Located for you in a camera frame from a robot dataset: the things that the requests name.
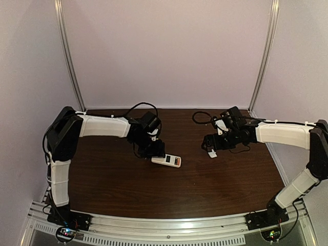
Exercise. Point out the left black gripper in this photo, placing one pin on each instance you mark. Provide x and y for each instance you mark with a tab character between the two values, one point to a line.
156	149

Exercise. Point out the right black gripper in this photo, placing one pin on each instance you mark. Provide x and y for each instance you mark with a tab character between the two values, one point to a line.
208	143

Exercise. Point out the white battery cover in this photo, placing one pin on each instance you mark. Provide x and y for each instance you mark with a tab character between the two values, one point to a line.
212	154

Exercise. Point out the white remote control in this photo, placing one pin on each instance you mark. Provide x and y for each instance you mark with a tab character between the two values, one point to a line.
168	160

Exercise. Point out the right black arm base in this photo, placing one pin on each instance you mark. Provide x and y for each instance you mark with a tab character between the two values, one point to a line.
273	215

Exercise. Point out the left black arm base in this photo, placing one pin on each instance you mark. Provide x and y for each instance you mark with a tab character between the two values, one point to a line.
65	217

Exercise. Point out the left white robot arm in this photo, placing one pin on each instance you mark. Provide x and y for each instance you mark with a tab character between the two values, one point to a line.
60	142

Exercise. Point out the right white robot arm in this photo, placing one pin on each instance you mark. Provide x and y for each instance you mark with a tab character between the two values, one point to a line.
233	128

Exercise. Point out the right circuit board with leds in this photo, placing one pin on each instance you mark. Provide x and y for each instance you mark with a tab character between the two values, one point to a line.
272	234

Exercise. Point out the circuit board with leds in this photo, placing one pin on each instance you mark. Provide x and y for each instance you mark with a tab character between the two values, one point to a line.
272	234
65	234

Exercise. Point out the left circuit board with leds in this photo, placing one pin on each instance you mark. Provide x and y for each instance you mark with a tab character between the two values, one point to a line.
65	234

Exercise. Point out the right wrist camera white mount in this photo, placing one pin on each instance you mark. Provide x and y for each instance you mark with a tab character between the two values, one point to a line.
221	127

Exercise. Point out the aluminium front rail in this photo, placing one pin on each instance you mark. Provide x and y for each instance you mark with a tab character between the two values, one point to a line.
222	230

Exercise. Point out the right aluminium corner post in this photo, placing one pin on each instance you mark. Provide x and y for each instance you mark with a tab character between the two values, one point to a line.
270	35

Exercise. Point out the aluminium corner post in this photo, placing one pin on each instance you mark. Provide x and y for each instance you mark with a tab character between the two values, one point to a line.
270	35
58	4

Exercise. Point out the left aluminium corner post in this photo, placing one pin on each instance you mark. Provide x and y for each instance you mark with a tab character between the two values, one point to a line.
58	4

